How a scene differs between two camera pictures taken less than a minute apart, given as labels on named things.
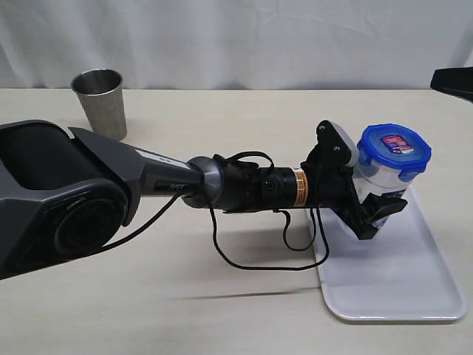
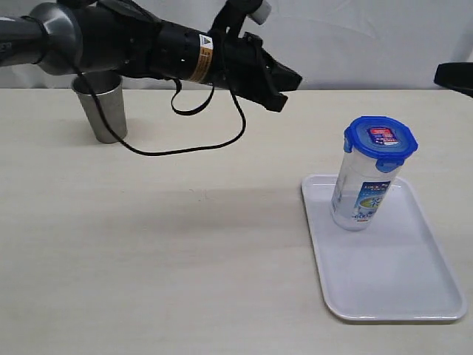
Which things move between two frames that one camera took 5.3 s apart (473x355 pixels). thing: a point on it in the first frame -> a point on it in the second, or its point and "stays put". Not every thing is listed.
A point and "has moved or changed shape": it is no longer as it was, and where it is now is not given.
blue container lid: x=395 y=147 has moved or changed shape
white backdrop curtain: x=235 y=44 stays put
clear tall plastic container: x=380 y=182 has moved or changed shape
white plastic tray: x=403 y=274 stays put
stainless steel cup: x=100 y=95 stays put
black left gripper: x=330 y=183 -> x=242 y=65
